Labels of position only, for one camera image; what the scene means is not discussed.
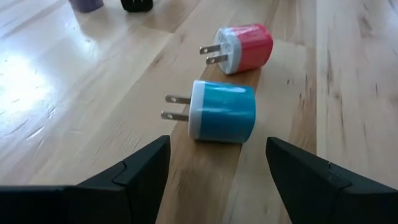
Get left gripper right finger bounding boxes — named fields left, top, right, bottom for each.
left=266, top=136, right=398, bottom=224

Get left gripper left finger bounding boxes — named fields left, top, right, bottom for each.
left=0, top=135, right=172, bottom=224

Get cyan white USB charger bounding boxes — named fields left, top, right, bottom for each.
left=160, top=79, right=257, bottom=144

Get pink white USB charger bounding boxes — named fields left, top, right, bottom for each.
left=199, top=23, right=274, bottom=75

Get black USB charger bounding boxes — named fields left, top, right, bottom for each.
left=120, top=0, right=154, bottom=13

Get purple white USB charger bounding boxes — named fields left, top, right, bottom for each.
left=68, top=0, right=104, bottom=14

